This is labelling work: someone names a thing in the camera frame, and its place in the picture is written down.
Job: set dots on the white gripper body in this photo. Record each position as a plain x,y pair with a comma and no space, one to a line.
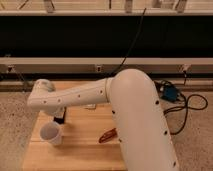
59,113

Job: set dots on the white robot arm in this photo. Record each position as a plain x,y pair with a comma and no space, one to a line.
142,129

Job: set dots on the white paper cup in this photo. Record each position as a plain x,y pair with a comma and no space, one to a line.
51,133

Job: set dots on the wooden cutting board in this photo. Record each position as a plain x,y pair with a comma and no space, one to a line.
80,149

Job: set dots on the red chili pepper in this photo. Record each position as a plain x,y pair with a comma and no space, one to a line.
107,136

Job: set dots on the blue power box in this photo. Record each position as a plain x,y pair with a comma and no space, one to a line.
170,94

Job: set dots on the center wall outlet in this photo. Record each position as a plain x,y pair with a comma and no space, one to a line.
99,69

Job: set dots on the wall outlet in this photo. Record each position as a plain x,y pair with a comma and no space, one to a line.
99,69
10,69
184,68

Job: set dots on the left wall outlet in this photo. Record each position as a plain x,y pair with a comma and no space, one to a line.
10,69

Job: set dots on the right wall outlet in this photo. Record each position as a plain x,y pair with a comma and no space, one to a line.
184,68

